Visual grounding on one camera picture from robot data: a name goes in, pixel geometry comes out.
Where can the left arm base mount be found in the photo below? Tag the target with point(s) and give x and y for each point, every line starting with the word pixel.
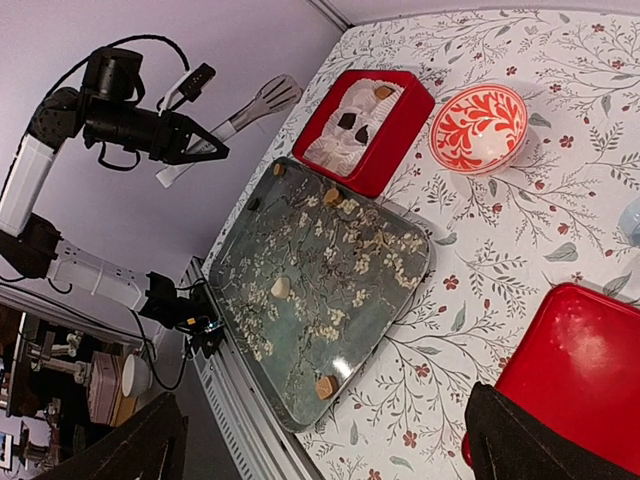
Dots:
pixel 188 310

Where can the red box lid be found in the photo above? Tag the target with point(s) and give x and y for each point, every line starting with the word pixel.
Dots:
pixel 576 370

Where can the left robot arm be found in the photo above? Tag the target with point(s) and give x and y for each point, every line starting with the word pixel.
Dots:
pixel 78 208

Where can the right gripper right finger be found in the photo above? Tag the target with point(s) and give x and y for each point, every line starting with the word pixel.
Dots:
pixel 506 442

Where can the round ridged caramel chocolate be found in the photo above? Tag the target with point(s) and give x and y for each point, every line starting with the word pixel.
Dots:
pixel 383 92

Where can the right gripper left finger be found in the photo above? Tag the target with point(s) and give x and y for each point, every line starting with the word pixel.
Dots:
pixel 149 445

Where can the red patterned small bowl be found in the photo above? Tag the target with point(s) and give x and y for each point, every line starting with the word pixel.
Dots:
pixel 480 130

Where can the aluminium front rail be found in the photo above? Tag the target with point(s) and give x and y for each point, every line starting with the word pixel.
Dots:
pixel 259 446

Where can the white bowl in background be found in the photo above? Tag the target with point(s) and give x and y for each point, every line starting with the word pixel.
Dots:
pixel 136 377

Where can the red chocolate box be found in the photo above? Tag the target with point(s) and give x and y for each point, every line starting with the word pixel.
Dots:
pixel 393 140

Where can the caramel square chocolate right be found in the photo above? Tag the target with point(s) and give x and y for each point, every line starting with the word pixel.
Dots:
pixel 326 387

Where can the dark oval chocolate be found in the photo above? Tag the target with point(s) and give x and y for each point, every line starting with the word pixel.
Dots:
pixel 347 120
pixel 362 135

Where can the caramel chocolate top centre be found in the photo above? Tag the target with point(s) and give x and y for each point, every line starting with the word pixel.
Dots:
pixel 333 197

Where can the round caramel chocolate top-left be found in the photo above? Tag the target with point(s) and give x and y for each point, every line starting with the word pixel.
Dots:
pixel 279 170

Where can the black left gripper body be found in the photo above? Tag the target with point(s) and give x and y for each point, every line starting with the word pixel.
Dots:
pixel 165 137

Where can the left aluminium post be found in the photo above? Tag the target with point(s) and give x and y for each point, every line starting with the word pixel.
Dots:
pixel 332 14

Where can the white teardrop chocolate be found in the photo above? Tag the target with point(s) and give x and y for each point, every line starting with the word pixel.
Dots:
pixel 281 288

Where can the white paper cups liner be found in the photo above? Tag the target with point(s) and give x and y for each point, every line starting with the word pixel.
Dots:
pixel 336 149

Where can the silver tongs white handle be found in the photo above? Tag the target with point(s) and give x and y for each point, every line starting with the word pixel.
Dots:
pixel 278 94

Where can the blue floral glass tray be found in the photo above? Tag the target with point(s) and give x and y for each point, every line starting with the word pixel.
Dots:
pixel 353 269

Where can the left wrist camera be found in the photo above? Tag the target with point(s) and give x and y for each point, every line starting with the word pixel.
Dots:
pixel 191 87

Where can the dark oval chocolate top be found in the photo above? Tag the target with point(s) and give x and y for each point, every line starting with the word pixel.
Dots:
pixel 362 135

